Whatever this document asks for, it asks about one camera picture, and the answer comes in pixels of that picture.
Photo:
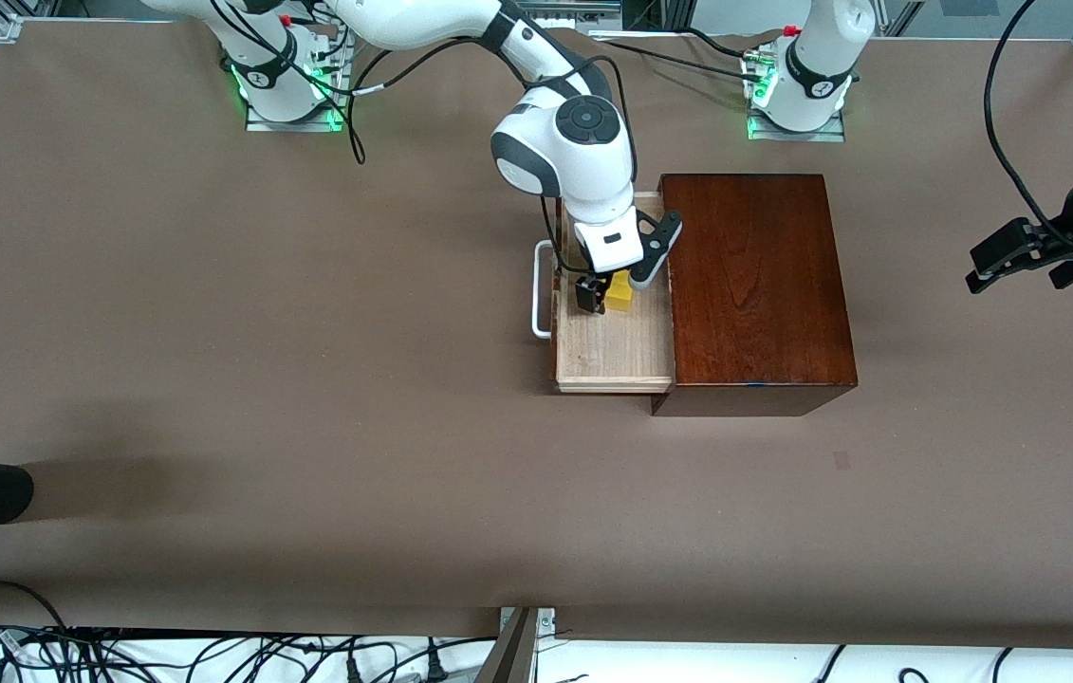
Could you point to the aluminium arm base plate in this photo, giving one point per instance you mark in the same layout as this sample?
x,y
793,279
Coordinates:
x,y
797,136
294,125

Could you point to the dark metal strut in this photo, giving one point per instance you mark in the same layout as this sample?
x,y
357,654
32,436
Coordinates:
x,y
508,659

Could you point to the brown table cover sheet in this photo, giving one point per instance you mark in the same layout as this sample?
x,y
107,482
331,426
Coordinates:
x,y
308,379

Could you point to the light wood drawer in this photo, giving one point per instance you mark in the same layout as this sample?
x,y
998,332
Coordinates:
x,y
612,351

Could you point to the yellow block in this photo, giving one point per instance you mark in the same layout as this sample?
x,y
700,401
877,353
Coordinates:
x,y
621,296

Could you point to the small aluminium mounting plate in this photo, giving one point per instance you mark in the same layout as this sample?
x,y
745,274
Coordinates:
x,y
545,618

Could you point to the aluminium corner bracket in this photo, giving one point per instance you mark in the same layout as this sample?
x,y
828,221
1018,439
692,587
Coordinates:
x,y
5,28

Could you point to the dark brown wooden cabinet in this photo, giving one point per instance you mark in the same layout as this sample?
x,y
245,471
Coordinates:
x,y
764,285

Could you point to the grey connector strip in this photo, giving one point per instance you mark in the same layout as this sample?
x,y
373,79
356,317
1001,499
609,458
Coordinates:
x,y
583,11

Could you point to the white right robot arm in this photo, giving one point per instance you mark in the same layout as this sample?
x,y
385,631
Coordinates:
x,y
583,171

